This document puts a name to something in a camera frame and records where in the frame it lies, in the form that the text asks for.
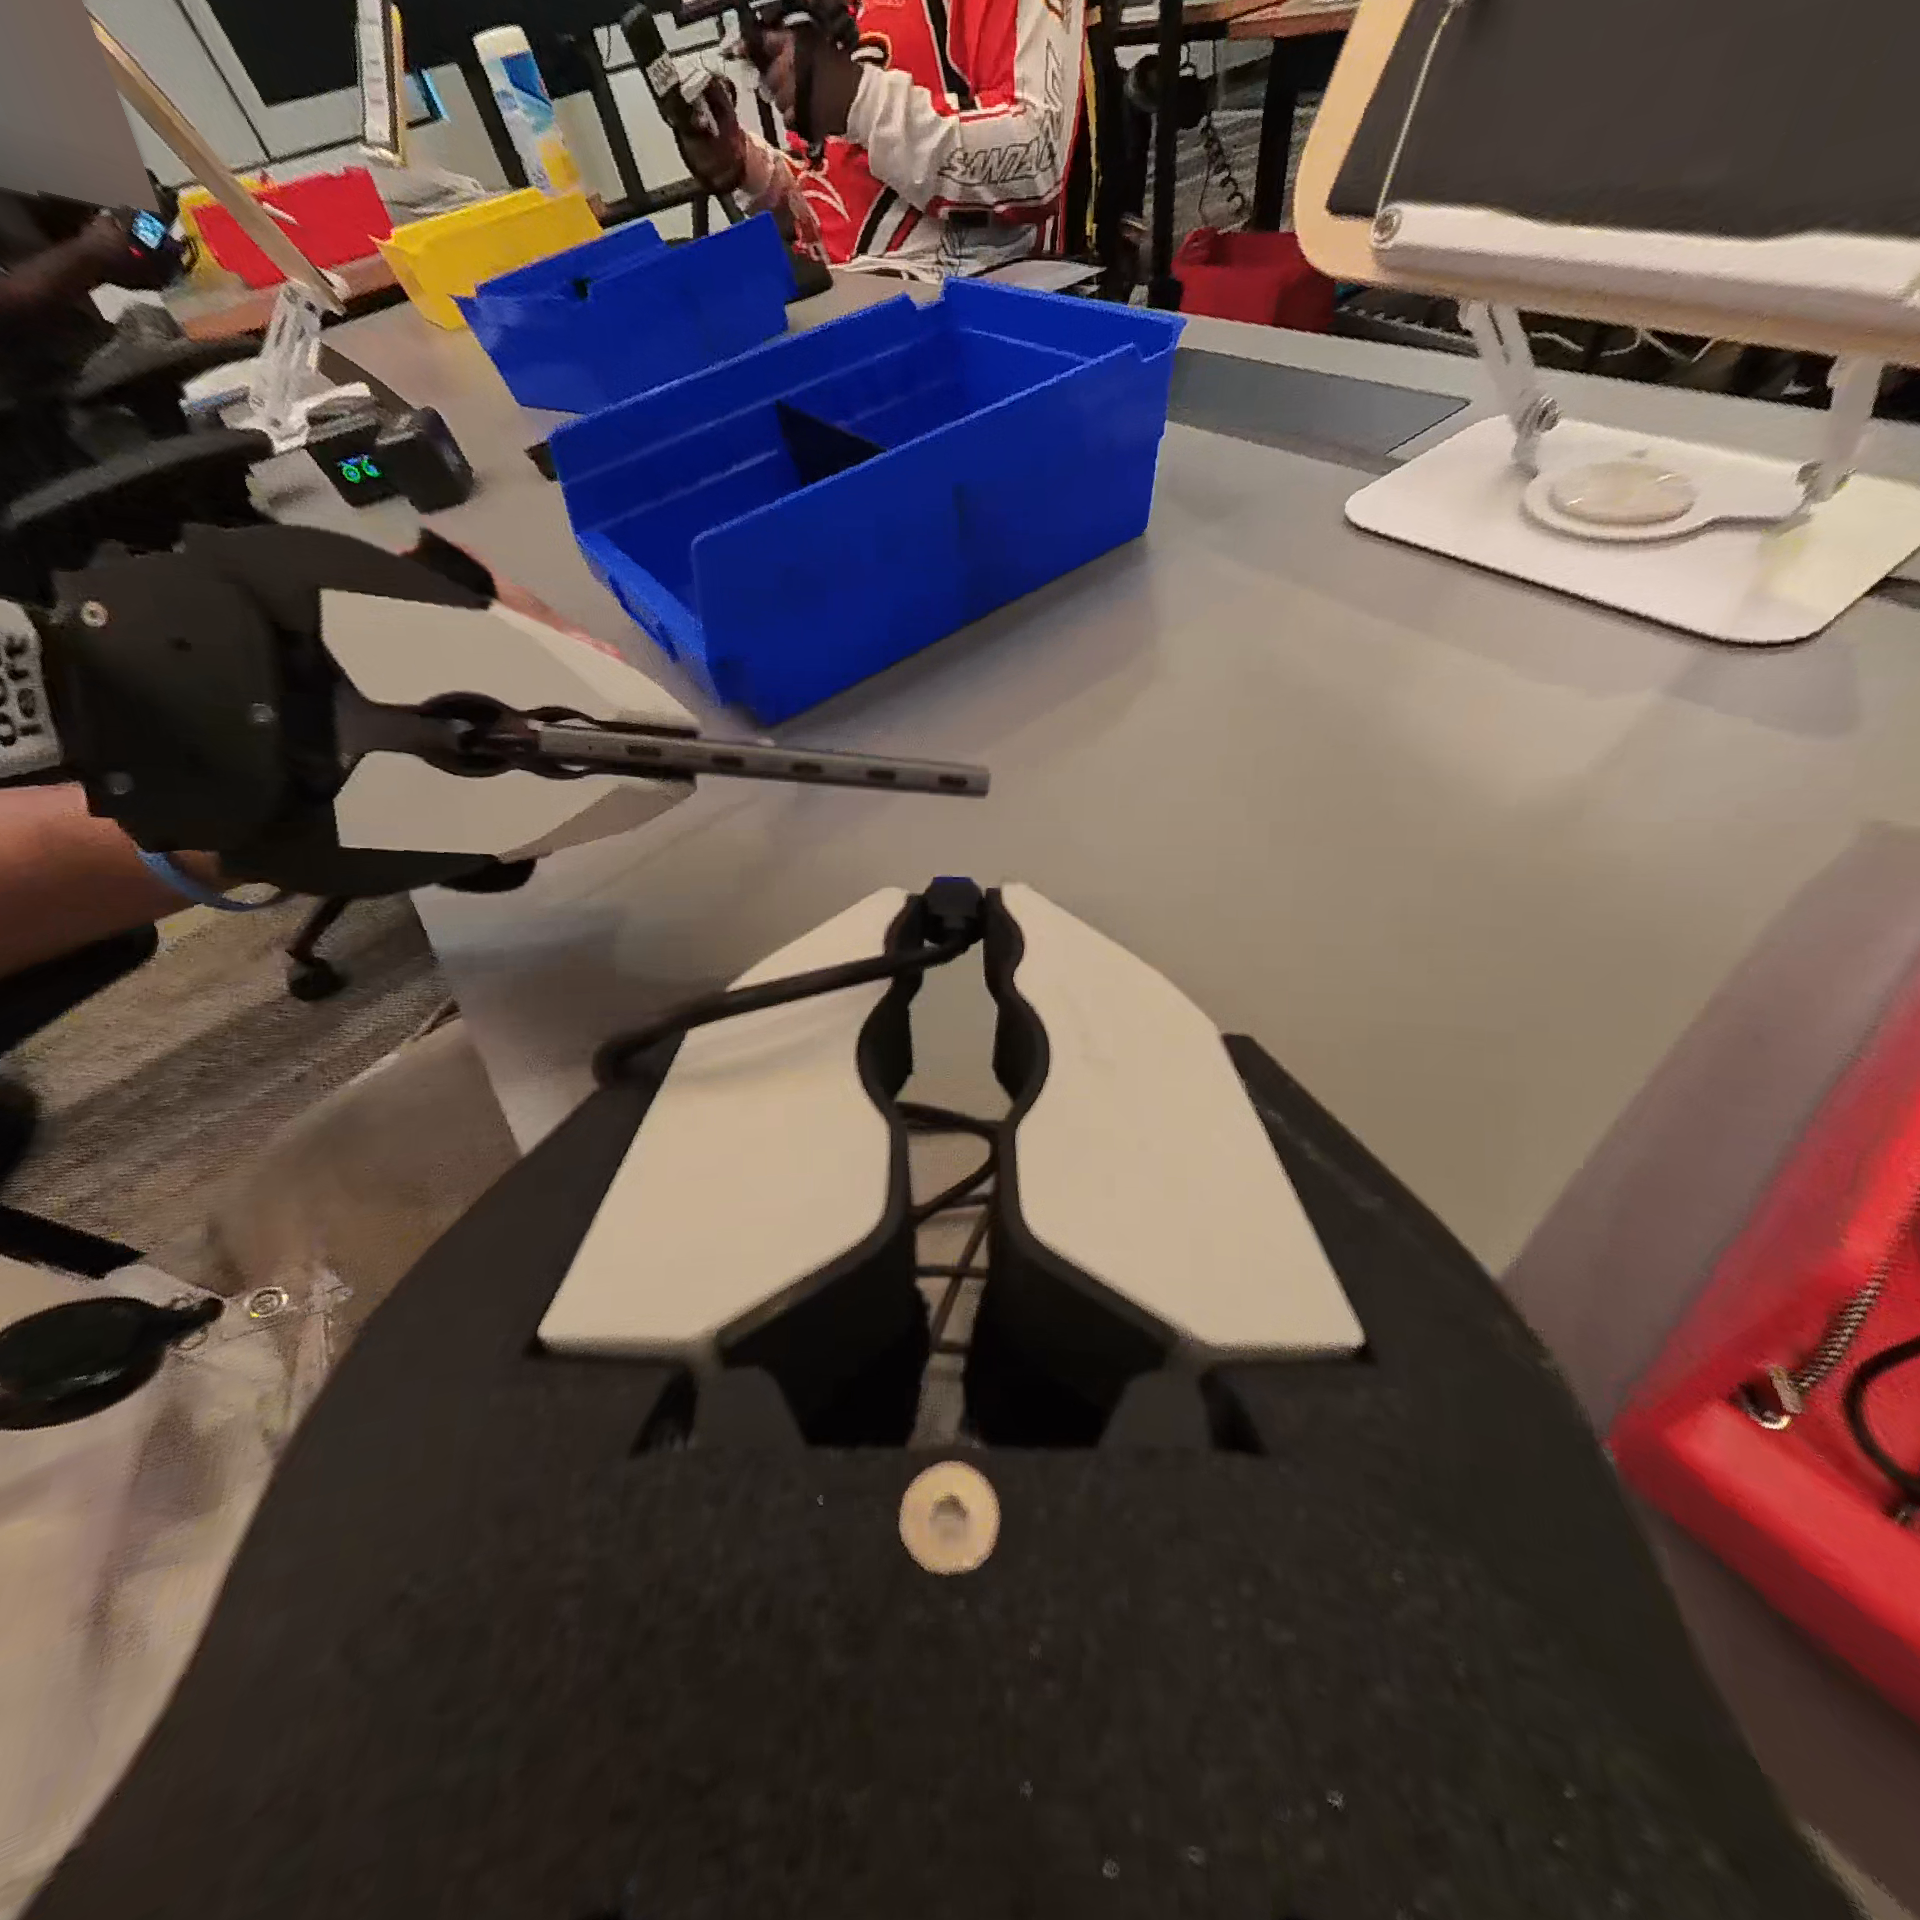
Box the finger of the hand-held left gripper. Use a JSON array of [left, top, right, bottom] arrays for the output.
[[325, 738, 702, 865], [312, 588, 702, 740]]

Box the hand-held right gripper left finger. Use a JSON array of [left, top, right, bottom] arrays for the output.
[[540, 886, 919, 1406]]

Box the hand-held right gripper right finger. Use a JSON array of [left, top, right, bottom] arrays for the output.
[[985, 880, 1369, 1406]]

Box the blue plastic bin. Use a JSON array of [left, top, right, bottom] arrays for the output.
[[547, 280, 1190, 733], [454, 215, 801, 421]]

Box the red plastic bin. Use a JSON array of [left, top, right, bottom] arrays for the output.
[[1608, 984, 1920, 1722]]

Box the braided grey cable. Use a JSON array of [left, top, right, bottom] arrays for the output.
[[1752, 1272, 1897, 1430]]

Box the person's left forearm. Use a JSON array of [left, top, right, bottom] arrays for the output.
[[0, 787, 218, 980]]

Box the grey desk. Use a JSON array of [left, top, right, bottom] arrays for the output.
[[180, 257, 1920, 1920]]

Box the blue wristband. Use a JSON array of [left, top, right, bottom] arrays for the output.
[[136, 847, 279, 915]]

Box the black device green display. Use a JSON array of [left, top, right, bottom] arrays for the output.
[[307, 403, 480, 516]]

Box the yellow plastic bin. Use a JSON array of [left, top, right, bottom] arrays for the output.
[[372, 185, 606, 337]]

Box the small red box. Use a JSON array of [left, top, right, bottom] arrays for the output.
[[179, 166, 403, 301]]

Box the red white printed bag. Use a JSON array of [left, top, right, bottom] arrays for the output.
[[732, 0, 1087, 276]]

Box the person's white shirt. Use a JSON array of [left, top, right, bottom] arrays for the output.
[[0, 1254, 368, 1920]]

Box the white folding stand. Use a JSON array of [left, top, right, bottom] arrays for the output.
[[1342, 196, 1920, 650]]

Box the dark desk cable flap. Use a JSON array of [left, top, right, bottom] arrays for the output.
[[1168, 342, 1476, 471]]

